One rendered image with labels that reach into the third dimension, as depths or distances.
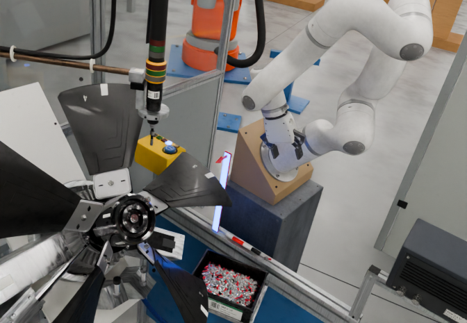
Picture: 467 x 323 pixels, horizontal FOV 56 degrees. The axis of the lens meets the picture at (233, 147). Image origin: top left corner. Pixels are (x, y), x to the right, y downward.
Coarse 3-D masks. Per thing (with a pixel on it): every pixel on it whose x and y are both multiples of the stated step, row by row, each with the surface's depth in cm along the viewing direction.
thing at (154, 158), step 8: (144, 144) 157; (160, 144) 159; (136, 152) 160; (144, 152) 157; (152, 152) 155; (160, 152) 154; (176, 152) 156; (136, 160) 162; (144, 160) 159; (152, 160) 156; (160, 160) 154; (168, 160) 152; (152, 168) 158; (160, 168) 155
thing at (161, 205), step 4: (140, 192) 116; (144, 192) 117; (148, 192) 117; (144, 196) 115; (148, 196) 116; (152, 196) 116; (152, 200) 114; (156, 200) 115; (160, 200) 115; (152, 204) 113; (156, 204) 113; (160, 204) 113; (164, 204) 114; (156, 208) 111; (160, 208) 112; (164, 208) 112; (156, 212) 110
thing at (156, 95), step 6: (150, 84) 94; (156, 84) 94; (162, 84) 95; (150, 90) 95; (156, 90) 95; (162, 90) 96; (150, 96) 96; (156, 96) 96; (162, 96) 97; (150, 102) 97; (156, 102) 97; (150, 108) 97; (156, 108) 98; (150, 120) 99
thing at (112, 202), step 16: (112, 208) 99; (128, 208) 101; (144, 208) 105; (96, 224) 102; (112, 224) 98; (128, 224) 101; (144, 224) 103; (96, 240) 105; (112, 240) 101; (128, 240) 99; (144, 240) 102
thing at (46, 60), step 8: (0, 56) 93; (8, 56) 93; (16, 56) 93; (24, 56) 93; (32, 56) 93; (40, 56) 93; (56, 64) 93; (64, 64) 93; (72, 64) 93; (80, 64) 93; (88, 64) 94; (112, 72) 94; (120, 72) 94; (128, 72) 94
